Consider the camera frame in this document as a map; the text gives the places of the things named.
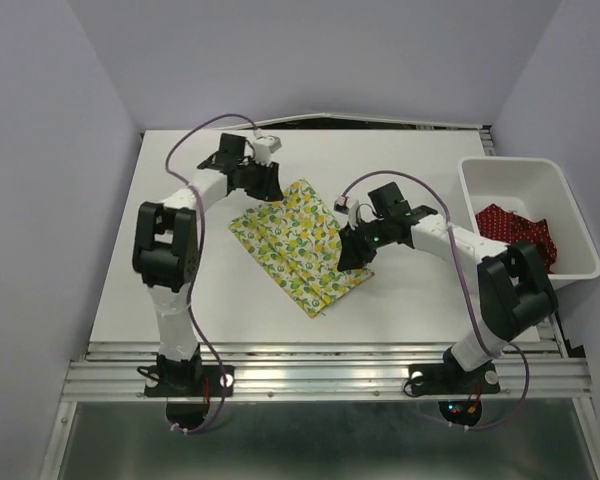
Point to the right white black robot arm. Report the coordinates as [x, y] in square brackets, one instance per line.
[505, 286]

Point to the red polka dot skirt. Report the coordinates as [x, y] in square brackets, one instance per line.
[501, 225]

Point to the aluminium frame rail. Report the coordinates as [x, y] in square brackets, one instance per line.
[303, 371]

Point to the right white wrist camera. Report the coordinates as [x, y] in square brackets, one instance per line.
[346, 205]

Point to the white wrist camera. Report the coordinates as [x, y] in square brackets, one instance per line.
[264, 147]
[346, 205]

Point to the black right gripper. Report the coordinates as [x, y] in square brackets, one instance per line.
[353, 252]

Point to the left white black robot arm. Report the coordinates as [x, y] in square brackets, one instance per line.
[167, 253]

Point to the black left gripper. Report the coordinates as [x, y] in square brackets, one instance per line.
[268, 188]

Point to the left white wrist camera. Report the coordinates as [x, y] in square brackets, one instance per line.
[264, 147]

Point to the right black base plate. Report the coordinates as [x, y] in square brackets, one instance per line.
[439, 379]

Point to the white plastic bin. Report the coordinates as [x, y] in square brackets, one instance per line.
[513, 199]

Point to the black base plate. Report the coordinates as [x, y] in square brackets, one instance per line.
[207, 383]
[439, 379]

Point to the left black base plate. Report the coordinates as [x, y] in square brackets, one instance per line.
[207, 383]

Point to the lemon print skirt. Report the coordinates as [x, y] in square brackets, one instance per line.
[296, 241]

